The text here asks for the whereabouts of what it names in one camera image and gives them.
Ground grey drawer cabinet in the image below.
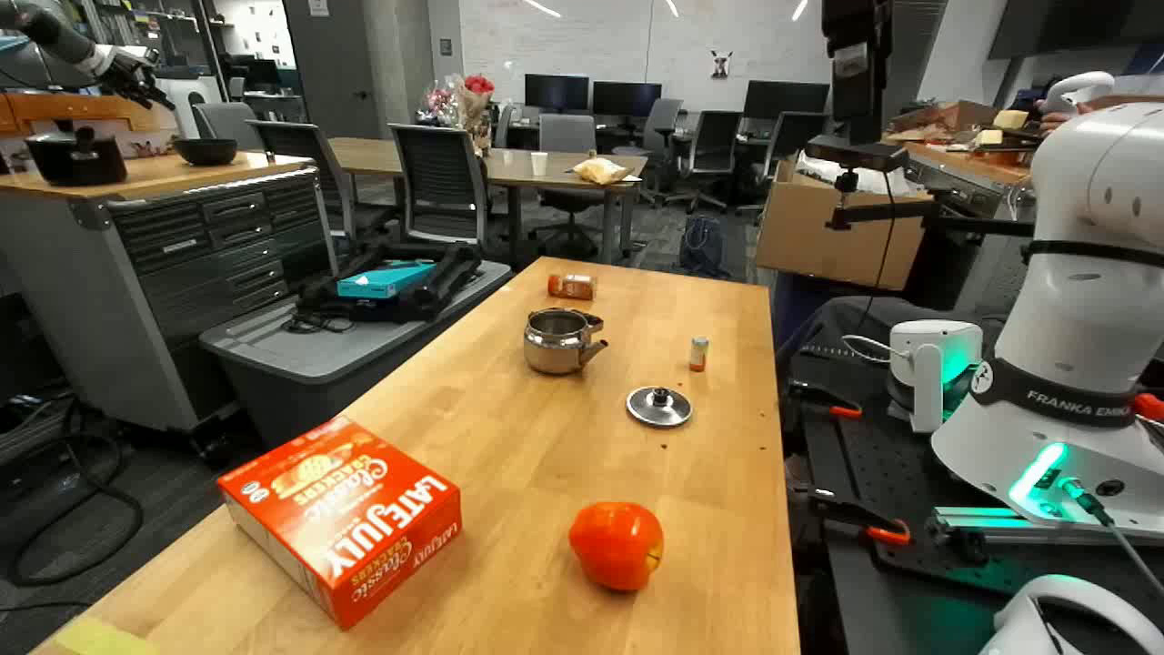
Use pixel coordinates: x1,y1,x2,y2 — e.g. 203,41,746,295
0,151,333,434

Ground grey storage bin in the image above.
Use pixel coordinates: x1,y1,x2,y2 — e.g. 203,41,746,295
198,263,511,444

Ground grey office chair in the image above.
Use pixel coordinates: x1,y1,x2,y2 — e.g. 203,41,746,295
391,122,488,245

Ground orange spice bottle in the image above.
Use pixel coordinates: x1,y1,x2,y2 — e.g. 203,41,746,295
545,273,594,301

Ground silver metal kettle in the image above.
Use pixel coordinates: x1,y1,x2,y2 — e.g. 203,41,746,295
525,309,606,376

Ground cardboard box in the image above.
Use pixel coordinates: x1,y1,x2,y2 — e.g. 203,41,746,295
757,176,922,291

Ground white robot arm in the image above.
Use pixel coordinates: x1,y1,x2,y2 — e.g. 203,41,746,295
931,101,1164,536

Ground black bowl on cabinet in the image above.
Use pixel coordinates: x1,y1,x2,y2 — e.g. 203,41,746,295
170,138,237,168

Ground orange cracker box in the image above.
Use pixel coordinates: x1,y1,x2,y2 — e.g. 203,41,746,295
219,420,463,629

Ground teal and black bag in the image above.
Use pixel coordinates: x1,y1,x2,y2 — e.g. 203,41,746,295
291,247,481,331

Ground orange handled clamp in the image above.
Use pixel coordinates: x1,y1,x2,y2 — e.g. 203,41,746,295
807,486,911,551

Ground computer monitor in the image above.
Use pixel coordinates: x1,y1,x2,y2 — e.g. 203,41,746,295
525,73,590,111

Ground silver kettle lid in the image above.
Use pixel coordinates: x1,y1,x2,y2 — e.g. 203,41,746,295
625,386,694,430

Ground orange toy tomato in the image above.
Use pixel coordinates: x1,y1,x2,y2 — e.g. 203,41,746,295
568,503,665,593

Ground white robot base controller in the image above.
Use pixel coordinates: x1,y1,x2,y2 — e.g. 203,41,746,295
890,321,983,434

